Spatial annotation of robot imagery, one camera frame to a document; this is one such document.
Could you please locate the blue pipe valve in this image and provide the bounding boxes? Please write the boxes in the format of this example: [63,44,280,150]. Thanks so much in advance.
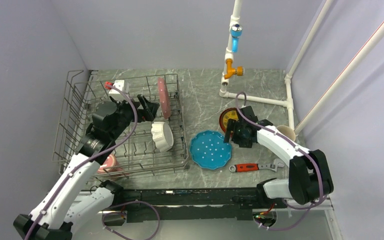
[230,23,243,53]

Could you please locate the blue polka dot plate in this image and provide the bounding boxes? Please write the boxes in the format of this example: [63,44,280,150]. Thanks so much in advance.
[189,130,232,170]

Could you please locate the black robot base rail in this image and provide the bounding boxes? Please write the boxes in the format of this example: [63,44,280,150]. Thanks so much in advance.
[105,187,287,223]

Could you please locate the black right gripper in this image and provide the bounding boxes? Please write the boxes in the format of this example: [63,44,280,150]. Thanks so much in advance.
[223,118,253,148]

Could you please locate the white scalloped bowl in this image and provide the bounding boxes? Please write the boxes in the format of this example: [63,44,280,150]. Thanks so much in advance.
[151,121,174,153]

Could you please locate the beige ceramic mug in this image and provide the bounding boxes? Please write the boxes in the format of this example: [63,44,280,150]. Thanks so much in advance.
[276,125,297,142]

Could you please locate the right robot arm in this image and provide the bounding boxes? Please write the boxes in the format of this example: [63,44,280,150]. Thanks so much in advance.
[219,106,334,208]

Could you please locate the white pvc pipe frame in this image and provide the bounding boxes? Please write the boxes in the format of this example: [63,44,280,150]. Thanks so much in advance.
[220,0,384,133]

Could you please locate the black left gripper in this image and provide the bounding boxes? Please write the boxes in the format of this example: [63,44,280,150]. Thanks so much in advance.
[110,94,160,140]

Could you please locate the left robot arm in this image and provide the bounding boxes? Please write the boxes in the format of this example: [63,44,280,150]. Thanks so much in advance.
[13,94,160,240]

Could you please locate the red handled adjustable wrench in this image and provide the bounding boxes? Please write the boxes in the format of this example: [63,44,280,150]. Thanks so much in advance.
[228,158,286,173]

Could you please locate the yellow and red plate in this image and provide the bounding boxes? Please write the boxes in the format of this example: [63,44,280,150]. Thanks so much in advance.
[218,107,239,133]

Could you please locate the orange pipe fitting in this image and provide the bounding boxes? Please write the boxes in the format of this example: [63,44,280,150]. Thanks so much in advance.
[223,58,244,80]

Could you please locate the grey wire dish rack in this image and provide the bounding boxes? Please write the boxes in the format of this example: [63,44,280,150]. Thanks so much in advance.
[52,70,188,181]

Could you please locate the pink ghost pattern mug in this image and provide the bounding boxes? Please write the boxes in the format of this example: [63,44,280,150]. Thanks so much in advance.
[96,154,123,174]

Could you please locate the pink polka dot plate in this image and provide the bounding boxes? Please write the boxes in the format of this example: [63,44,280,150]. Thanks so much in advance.
[157,77,171,119]

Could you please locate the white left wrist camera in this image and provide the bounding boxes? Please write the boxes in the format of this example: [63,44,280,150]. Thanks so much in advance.
[104,79,130,102]

